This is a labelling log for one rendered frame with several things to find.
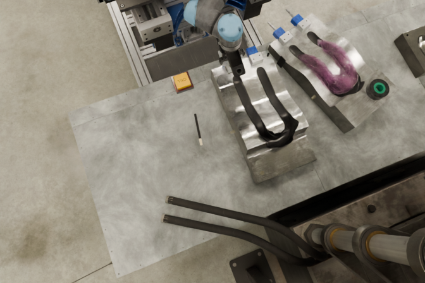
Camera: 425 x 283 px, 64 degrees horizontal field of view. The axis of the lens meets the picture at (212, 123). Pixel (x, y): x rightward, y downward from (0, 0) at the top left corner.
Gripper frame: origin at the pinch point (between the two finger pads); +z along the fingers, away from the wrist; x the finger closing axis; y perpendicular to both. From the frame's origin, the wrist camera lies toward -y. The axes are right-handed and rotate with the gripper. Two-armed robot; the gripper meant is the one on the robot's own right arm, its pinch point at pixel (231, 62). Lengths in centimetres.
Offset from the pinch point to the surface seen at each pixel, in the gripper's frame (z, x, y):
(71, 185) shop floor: 78, 114, -15
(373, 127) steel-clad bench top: 15, -47, -46
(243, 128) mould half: -2.3, 5.7, -26.5
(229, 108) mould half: 2.8, 7.8, -16.6
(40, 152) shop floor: 80, 127, 12
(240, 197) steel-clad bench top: 5, 17, -51
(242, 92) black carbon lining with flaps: 4.8, 0.1, -12.1
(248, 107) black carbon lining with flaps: 3.9, 0.4, -18.9
